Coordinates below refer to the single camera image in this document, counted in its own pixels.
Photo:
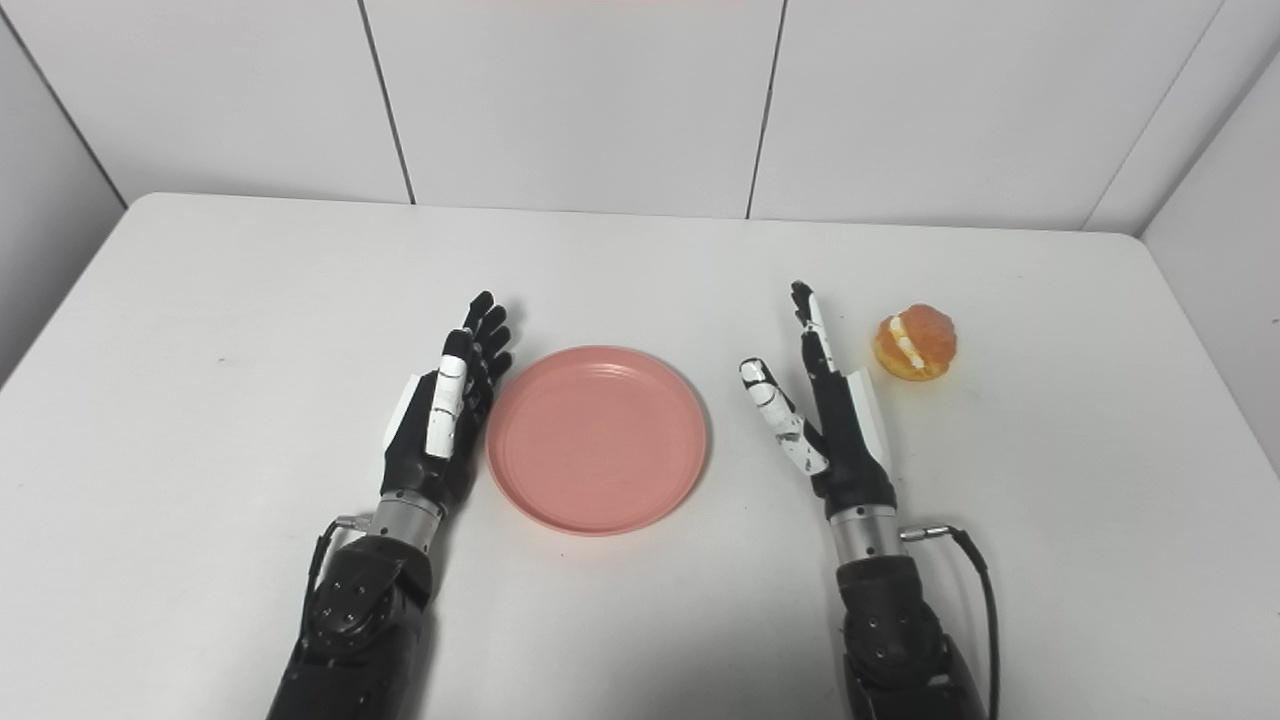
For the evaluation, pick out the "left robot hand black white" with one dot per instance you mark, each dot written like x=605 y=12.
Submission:
x=432 y=430

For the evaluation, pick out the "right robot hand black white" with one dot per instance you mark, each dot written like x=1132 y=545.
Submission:
x=845 y=430

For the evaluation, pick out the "cream puff pastry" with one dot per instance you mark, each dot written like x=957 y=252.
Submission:
x=915 y=343

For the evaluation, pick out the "pink round plate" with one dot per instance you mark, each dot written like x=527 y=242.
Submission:
x=597 y=440

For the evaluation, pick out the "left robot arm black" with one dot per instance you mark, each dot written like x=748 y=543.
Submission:
x=360 y=620

